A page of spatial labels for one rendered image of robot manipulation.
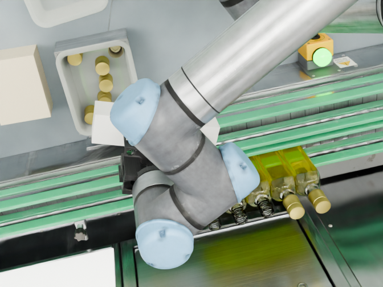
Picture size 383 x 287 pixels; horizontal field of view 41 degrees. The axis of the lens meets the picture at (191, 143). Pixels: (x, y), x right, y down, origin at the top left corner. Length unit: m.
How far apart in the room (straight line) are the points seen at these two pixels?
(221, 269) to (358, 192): 0.45
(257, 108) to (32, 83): 0.53
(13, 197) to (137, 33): 0.50
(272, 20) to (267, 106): 0.64
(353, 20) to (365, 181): 0.73
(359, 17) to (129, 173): 0.42
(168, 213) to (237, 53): 0.24
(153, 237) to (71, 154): 0.70
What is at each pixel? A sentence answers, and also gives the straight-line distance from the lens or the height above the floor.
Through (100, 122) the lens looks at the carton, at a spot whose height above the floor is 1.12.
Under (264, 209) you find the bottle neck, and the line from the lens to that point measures 1.10.
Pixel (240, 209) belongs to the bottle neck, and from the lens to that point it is 1.10.
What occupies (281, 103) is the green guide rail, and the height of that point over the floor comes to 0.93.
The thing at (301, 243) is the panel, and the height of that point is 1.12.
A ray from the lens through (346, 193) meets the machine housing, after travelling 1.41.
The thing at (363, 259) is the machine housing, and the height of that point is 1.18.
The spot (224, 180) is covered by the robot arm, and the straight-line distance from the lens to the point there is 0.67.
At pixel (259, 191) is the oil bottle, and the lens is 1.13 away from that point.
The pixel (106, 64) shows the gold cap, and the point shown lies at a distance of 1.23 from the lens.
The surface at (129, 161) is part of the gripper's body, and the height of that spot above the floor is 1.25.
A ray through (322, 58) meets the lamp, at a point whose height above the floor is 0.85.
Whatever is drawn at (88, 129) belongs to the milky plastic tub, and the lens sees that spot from 1.29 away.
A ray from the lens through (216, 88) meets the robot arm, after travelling 0.60.
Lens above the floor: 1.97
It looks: 59 degrees down
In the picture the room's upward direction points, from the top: 162 degrees clockwise
